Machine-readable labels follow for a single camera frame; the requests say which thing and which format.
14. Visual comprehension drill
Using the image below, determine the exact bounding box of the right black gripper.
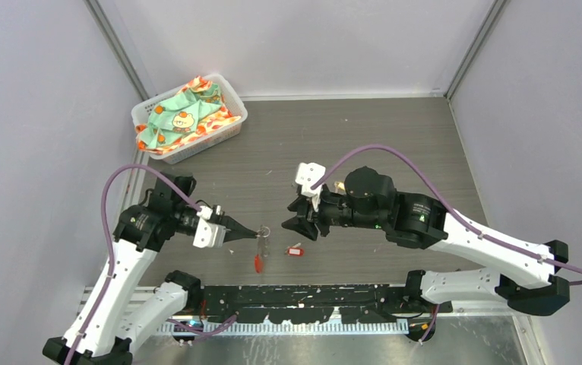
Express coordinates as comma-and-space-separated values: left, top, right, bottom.
281, 181, 385, 240

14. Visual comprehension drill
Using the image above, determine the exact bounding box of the key with red tag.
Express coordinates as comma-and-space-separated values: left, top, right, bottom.
286, 243, 305, 257

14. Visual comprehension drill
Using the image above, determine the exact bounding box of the red keyring with metal chain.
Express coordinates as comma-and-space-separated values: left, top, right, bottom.
254, 225, 270, 274

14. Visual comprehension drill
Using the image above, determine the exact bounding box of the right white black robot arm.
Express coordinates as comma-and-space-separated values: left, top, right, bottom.
282, 163, 570, 316

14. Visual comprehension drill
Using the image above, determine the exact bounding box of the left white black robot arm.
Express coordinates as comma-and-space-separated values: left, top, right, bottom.
43, 173, 261, 364

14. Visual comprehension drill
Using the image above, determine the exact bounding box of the key with yellow tag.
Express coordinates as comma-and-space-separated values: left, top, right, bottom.
334, 182, 346, 194

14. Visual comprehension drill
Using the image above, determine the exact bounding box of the colourful patterned cloth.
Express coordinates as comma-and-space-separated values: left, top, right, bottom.
134, 76, 243, 155

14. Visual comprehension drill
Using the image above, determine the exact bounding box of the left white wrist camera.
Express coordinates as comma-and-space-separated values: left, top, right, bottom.
197, 205, 223, 221

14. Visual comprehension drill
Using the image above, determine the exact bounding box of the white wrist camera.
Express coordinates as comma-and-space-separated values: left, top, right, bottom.
294, 163, 326, 211
197, 205, 223, 221

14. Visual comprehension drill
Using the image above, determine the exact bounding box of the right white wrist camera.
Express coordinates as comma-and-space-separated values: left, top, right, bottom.
294, 163, 326, 211

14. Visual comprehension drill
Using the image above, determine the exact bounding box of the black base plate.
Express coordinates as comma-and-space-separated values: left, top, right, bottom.
177, 284, 435, 325

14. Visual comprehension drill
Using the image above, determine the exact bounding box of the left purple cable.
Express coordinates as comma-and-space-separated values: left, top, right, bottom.
62, 163, 240, 365

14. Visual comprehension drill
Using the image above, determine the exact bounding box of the purple cable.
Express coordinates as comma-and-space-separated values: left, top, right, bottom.
310, 144, 582, 344
62, 163, 240, 365

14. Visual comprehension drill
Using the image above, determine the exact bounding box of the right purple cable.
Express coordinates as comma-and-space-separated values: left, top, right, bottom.
310, 144, 582, 344

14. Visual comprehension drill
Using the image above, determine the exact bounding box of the aluminium front rail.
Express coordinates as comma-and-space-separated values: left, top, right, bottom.
75, 287, 535, 338

